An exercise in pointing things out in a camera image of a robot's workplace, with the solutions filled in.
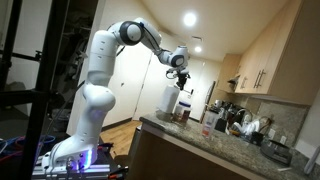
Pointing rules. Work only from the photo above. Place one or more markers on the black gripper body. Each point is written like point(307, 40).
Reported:
point(182, 77)

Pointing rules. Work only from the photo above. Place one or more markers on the aluminium robot base platform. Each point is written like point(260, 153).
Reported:
point(100, 168)

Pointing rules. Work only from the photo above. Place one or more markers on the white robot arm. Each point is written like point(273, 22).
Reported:
point(100, 66)

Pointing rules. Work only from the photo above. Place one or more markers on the jar with blue lid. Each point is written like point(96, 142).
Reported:
point(183, 111)

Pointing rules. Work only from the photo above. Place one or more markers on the clear labelled storage jar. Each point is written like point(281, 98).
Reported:
point(210, 123)

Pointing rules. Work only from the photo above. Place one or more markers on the small round ceiling light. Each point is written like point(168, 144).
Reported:
point(198, 49)

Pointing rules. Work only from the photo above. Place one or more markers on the white door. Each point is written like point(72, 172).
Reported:
point(146, 90)

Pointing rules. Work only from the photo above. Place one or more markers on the silver kettle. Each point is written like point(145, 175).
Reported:
point(218, 103)

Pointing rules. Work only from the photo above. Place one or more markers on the ceiling vent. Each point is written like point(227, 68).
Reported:
point(197, 38)

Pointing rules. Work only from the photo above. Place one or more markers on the tall beige cabinet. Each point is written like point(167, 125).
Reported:
point(228, 66)

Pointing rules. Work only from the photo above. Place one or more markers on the range hood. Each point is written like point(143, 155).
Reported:
point(234, 80)

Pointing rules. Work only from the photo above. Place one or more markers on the black countertop container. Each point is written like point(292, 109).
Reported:
point(221, 125)

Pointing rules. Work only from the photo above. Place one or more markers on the large round ceiling light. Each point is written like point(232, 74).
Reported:
point(189, 19)

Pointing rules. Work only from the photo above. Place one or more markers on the curved kitchen faucet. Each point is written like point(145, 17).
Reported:
point(242, 111)

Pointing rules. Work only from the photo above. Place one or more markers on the beige counter cabinet base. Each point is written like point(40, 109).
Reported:
point(166, 156)

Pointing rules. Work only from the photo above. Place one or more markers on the white dishes in rack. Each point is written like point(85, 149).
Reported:
point(248, 127)

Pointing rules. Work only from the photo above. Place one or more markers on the black cup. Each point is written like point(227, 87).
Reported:
point(256, 138)

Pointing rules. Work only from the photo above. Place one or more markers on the beige upper kitchen cabinets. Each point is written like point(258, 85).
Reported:
point(286, 53)

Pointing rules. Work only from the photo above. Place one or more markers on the small white utensil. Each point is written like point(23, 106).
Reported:
point(284, 169)

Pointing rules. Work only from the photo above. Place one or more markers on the white wall outlet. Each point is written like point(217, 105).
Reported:
point(272, 133)
point(283, 139)

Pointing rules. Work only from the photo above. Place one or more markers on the black metal stand frame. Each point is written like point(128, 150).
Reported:
point(40, 83)

